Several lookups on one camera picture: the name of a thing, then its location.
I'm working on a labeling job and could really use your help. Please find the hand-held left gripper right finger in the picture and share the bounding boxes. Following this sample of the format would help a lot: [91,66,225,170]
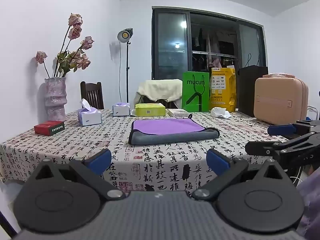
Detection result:
[191,148,292,201]

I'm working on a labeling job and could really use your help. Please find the cream cloth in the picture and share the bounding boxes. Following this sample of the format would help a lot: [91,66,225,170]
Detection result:
[136,79,183,103]

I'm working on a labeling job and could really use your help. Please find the green paper bag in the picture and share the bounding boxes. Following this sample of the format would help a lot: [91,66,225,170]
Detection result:
[182,71,210,112]

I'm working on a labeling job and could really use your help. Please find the yellow paper bag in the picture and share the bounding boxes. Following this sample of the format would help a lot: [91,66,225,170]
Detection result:
[209,67,237,113]

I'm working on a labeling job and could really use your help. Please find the dried pink roses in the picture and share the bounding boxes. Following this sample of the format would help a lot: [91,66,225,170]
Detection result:
[35,12,95,78]

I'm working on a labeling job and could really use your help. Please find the black framed sliding window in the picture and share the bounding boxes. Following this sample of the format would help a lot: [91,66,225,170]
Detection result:
[151,6,267,80]

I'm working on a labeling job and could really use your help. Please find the hanging clothes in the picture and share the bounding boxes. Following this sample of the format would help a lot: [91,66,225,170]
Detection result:
[194,27,238,71]

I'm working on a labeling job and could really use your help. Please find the flat white box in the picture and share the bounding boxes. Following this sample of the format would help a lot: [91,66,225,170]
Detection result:
[167,109,189,117]

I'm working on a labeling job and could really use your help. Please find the calligraphy printed tablecloth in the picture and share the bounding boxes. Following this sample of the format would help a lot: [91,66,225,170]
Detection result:
[0,108,300,196]

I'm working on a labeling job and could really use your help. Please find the small purple tissue box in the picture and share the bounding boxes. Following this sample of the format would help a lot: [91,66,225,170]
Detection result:
[112,102,131,117]

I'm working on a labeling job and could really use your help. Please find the yellow-green box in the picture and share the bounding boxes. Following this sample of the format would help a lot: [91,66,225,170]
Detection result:
[135,103,166,117]

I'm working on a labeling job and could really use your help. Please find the large purple tissue box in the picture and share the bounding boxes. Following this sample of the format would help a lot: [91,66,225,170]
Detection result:
[77,99,102,127]

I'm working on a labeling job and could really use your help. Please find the purple and grey towel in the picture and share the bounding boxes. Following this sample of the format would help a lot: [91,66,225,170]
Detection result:
[128,114,220,145]

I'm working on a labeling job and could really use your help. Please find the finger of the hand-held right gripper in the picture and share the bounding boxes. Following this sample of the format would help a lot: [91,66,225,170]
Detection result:
[267,120,320,140]
[244,132,320,167]

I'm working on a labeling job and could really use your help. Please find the red box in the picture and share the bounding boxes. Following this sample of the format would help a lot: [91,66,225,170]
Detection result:
[34,120,65,136]

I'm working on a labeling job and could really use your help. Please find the black paper bag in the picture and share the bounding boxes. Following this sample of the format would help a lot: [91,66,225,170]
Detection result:
[236,54,269,117]

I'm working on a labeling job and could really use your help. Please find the dark wooden chair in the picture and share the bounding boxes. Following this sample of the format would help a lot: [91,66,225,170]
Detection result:
[80,81,104,110]

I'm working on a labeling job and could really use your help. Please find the crumpled white tissue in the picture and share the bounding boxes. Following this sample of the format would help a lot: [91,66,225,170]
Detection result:
[210,107,232,119]

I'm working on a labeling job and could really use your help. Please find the studio lamp on stand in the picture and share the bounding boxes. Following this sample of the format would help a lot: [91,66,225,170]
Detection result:
[117,28,134,103]

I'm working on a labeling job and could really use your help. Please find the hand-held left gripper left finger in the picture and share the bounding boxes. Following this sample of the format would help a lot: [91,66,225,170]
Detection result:
[29,148,126,202]

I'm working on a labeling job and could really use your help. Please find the pink mottled ceramic vase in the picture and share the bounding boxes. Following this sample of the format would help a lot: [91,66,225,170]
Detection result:
[44,77,68,122]

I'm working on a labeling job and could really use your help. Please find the person's purple clothing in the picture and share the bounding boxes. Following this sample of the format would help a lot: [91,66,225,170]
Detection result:
[294,172,320,240]

